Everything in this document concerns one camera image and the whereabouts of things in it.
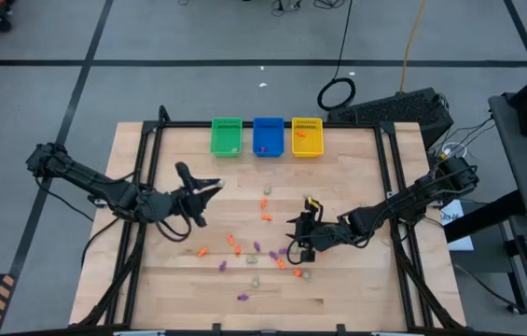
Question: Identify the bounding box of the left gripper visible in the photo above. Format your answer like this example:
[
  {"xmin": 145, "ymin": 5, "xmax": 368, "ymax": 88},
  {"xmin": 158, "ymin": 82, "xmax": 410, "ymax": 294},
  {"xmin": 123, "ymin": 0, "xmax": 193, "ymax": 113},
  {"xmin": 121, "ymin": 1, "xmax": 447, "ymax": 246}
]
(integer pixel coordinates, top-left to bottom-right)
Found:
[{"xmin": 144, "ymin": 161, "xmax": 225, "ymax": 229}]

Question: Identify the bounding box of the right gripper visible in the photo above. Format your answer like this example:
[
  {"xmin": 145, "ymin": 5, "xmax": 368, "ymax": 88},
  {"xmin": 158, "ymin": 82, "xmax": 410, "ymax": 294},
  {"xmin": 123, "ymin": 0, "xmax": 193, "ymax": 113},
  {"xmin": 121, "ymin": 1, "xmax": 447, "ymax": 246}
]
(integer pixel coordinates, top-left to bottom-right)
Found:
[{"xmin": 285, "ymin": 212, "xmax": 355, "ymax": 262}]

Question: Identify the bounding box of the green plastic basket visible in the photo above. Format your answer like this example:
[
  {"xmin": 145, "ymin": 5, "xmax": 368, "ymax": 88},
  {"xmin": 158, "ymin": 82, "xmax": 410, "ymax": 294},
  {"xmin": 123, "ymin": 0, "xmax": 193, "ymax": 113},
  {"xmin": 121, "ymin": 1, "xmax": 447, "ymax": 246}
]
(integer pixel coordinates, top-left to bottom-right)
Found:
[{"xmin": 210, "ymin": 117, "xmax": 243, "ymax": 158}]

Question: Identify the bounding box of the yellow plastic basket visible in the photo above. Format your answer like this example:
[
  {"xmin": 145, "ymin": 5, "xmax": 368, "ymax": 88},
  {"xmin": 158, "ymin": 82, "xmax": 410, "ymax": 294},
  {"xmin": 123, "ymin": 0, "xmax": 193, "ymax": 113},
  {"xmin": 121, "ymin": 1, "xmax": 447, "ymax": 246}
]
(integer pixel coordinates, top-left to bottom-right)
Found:
[{"xmin": 291, "ymin": 117, "xmax": 325, "ymax": 158}]

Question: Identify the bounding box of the blue plastic basket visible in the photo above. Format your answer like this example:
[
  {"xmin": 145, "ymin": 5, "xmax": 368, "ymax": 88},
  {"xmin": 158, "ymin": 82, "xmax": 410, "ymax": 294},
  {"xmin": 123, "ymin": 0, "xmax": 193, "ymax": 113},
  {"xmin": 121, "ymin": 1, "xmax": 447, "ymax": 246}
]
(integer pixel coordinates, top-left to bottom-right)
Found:
[{"xmin": 252, "ymin": 117, "xmax": 285, "ymax": 158}]

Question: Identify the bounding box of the black computer case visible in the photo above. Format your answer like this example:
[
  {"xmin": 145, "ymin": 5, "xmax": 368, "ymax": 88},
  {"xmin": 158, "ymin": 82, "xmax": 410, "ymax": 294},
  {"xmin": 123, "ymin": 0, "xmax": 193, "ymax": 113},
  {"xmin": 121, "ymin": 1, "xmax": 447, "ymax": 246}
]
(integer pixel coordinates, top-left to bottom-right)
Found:
[{"xmin": 326, "ymin": 87, "xmax": 455, "ymax": 150}]

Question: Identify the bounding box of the white paper sheet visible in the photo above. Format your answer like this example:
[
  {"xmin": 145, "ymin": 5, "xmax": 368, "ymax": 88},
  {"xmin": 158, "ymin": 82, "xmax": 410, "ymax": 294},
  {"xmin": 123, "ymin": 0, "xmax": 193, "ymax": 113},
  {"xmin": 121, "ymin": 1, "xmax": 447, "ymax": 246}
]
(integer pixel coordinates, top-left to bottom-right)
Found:
[{"xmin": 438, "ymin": 199, "xmax": 475, "ymax": 252}]

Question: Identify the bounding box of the gray desk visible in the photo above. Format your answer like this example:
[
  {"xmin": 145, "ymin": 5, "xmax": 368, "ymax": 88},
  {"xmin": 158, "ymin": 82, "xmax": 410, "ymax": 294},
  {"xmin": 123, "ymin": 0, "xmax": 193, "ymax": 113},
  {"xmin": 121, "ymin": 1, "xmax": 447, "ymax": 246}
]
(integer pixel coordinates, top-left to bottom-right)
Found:
[{"xmin": 487, "ymin": 92, "xmax": 527, "ymax": 336}]

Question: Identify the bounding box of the black coiled cable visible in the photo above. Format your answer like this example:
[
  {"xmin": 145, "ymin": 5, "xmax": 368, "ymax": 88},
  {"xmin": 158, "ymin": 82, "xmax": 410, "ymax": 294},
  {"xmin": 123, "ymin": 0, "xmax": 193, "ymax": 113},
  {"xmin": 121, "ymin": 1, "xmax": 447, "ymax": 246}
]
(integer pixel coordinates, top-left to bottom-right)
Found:
[{"xmin": 316, "ymin": 0, "xmax": 357, "ymax": 112}]

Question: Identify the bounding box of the white cable coil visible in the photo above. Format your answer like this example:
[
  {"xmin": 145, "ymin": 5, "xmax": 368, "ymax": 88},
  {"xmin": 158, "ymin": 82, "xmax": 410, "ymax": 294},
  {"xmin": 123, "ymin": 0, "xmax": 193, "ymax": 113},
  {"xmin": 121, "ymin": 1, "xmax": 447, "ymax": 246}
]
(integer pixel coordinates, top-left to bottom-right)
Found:
[{"xmin": 440, "ymin": 141, "xmax": 469, "ymax": 159}]

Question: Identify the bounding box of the black cable bundle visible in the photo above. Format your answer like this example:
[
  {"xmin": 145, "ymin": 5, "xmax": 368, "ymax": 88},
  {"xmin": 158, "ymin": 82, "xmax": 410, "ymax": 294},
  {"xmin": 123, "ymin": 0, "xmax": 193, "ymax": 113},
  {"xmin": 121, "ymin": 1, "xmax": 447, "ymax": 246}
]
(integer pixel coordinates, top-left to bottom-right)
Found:
[{"xmin": 270, "ymin": 0, "xmax": 346, "ymax": 11}]

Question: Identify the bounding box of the yellow hanging cable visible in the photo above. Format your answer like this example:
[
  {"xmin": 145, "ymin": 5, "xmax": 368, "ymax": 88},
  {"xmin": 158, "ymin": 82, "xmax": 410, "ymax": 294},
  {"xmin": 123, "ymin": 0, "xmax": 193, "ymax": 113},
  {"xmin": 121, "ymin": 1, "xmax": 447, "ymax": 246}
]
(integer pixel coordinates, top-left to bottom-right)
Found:
[{"xmin": 398, "ymin": 0, "xmax": 428, "ymax": 94}]

